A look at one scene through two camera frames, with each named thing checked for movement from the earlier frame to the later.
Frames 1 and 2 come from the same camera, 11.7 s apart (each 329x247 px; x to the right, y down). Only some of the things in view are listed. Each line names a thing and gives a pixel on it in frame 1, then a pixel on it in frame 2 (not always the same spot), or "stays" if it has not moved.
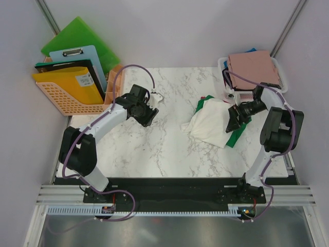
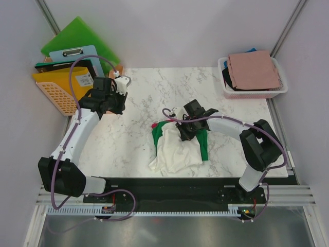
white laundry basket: x=248 y=94 stays
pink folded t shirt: x=257 y=67 stays
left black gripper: x=147 y=120 → x=122 y=107
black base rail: x=175 y=194 stays
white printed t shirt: x=209 y=123 → x=174 y=154
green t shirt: x=238 y=133 → x=201 y=135
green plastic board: x=77 y=34 stays
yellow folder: x=76 y=82 stays
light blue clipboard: x=85 y=53 stays
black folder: x=88 y=64 stays
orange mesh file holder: x=65 y=104 stays
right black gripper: x=236 y=117 → x=185 y=135
